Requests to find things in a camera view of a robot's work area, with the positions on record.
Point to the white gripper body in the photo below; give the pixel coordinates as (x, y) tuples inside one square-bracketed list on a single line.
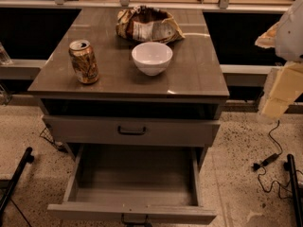
[(291, 35)]

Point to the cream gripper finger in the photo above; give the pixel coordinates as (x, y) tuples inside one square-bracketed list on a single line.
[(282, 88), (268, 38)]

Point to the orange soda can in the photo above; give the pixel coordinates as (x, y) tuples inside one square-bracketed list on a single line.
[(83, 61)]

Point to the closed grey upper drawer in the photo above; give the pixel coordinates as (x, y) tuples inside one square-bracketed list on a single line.
[(160, 132)]

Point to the grey drawer cabinet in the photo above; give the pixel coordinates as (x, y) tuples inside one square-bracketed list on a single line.
[(193, 87)]

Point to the open grey middle drawer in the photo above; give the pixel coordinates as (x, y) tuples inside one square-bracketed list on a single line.
[(108, 181)]

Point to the black stand leg right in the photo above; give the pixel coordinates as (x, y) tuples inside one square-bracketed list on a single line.
[(289, 166)]

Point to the black stand leg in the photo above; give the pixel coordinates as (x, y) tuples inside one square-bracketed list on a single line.
[(27, 158), (289, 166)]

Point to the white ceramic bowl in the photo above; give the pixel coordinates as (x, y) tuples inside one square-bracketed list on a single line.
[(152, 58)]

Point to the crumpled chip bag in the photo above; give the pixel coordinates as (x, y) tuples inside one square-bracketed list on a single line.
[(144, 24)]

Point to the black stand leg left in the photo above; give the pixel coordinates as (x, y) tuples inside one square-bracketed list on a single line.
[(27, 158)]

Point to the black upper drawer handle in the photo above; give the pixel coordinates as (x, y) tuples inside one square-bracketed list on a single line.
[(124, 131)]

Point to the black drawer handle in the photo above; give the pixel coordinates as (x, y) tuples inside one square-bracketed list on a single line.
[(124, 131), (132, 223)]

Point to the black middle drawer handle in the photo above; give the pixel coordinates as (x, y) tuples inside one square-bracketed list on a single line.
[(132, 223)]

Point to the black wire basket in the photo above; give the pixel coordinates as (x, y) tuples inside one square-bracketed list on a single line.
[(47, 136)]

